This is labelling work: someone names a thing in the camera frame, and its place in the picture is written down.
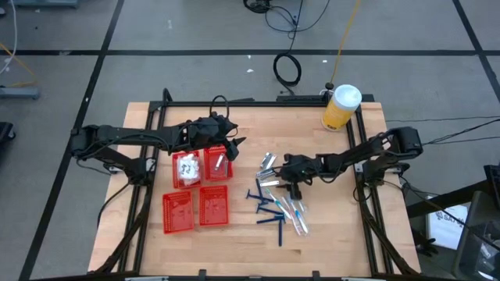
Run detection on thin yellow cable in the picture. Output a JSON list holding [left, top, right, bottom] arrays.
[[0, 41, 39, 89]]

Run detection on red white toothbrush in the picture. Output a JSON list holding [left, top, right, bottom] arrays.
[[280, 196, 305, 237]]

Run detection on bagged silver nail clippers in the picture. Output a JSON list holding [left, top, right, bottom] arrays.
[[255, 167, 277, 180], [260, 151, 278, 169]]

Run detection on coiled black cable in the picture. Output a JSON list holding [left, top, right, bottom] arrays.
[[272, 52, 303, 87]]

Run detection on white printed sign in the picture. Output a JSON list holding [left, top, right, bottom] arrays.
[[425, 202, 469, 251]]

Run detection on black beam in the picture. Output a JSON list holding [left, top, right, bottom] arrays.
[[405, 180, 494, 219]]

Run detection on bagged white cotton balls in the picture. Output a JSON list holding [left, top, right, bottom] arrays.
[[178, 152, 200, 167], [179, 173, 200, 187], [177, 162, 201, 179]]

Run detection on black cable bundle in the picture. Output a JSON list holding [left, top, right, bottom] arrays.
[[242, 0, 273, 14]]

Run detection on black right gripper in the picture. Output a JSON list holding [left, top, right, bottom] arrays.
[[280, 153, 316, 201]]

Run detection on thin black cable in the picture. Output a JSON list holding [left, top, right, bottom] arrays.
[[385, 115, 500, 123], [264, 0, 333, 54]]

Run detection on white cable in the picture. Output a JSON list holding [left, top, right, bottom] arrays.
[[0, 0, 20, 75]]

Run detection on yellow wipes canister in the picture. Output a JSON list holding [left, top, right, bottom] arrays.
[[321, 84, 363, 133]]

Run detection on black device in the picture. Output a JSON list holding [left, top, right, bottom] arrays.
[[483, 163, 500, 196]]

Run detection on red plastic basket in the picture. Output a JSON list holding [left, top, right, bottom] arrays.
[[202, 144, 234, 183], [162, 190, 195, 235], [198, 184, 230, 228], [172, 149, 203, 190]]

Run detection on black object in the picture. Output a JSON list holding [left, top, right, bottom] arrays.
[[0, 121, 16, 144]]

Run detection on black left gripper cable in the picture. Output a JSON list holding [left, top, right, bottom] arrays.
[[209, 94, 230, 120]]

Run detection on black aluminium table frame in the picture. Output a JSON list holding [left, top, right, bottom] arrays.
[[87, 87, 423, 281]]

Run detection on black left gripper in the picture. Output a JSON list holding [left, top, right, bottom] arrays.
[[182, 115, 248, 162]]

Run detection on grey floor base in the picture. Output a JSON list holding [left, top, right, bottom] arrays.
[[0, 86, 41, 101]]

